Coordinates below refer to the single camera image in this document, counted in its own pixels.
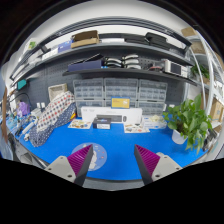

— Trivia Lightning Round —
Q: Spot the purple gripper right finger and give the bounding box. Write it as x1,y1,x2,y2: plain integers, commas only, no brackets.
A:
134,145,182,185

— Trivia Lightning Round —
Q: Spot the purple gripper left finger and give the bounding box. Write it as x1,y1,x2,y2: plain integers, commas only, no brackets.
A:
45,144,93,186

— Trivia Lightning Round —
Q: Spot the round blue mouse pad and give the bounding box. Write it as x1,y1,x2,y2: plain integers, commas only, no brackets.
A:
73,142,107,171

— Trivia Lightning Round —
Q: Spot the blue desk mat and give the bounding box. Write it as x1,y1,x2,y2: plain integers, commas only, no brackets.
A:
20,123,204,180

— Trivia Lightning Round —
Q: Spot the left sticker sheet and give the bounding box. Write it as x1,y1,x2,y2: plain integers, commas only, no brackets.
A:
69,119,91,129

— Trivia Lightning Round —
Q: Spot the sticker sheet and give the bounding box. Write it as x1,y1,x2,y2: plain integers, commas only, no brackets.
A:
124,124,149,134
69,119,91,129

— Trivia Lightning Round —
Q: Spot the white patterned small box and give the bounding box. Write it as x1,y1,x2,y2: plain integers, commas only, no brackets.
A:
142,115,167,129

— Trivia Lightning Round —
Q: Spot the right sticker sheet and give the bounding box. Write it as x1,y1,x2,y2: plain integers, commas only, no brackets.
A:
124,124,149,134

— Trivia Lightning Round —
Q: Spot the small black box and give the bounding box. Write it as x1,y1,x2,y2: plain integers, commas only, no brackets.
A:
93,118,111,130

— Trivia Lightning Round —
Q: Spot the green potted plant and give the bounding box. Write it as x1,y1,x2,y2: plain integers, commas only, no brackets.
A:
163,94,212,152

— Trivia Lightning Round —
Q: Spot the patterned fabric bag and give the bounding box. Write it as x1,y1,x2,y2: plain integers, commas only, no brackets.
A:
29,91,76,147

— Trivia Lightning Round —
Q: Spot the white keyboard box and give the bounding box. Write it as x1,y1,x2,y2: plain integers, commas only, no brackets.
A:
81,106,142,124

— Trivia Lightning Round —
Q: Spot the right grey drawer organizer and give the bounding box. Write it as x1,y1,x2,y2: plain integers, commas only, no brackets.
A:
139,79,168,102

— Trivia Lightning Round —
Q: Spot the grey drawer organizer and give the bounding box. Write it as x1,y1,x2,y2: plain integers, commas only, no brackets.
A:
104,78,138,100
73,78,103,99
139,79,168,102

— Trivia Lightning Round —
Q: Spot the yellow blue small box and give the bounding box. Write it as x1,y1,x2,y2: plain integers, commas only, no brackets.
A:
111,97,130,109

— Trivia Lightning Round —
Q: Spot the left grey drawer organizer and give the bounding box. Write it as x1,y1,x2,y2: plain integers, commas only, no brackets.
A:
73,78,103,99

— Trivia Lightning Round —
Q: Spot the purple figurine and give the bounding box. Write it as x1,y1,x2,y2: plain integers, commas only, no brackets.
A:
19,102,30,116

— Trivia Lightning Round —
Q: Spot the white basket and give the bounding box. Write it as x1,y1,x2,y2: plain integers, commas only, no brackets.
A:
48,83,67,101

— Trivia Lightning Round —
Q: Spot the middle grey drawer organizer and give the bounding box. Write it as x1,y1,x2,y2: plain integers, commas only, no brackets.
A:
104,78,138,100

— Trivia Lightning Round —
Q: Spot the white device on shelf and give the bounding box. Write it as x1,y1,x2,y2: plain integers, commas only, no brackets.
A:
162,59,188,78

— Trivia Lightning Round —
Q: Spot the dark blue flat box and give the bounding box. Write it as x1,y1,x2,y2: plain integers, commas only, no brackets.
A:
68,54,103,72

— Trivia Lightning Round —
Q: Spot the cardboard box on shelf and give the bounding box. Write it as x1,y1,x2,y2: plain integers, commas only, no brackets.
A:
71,30,99,48

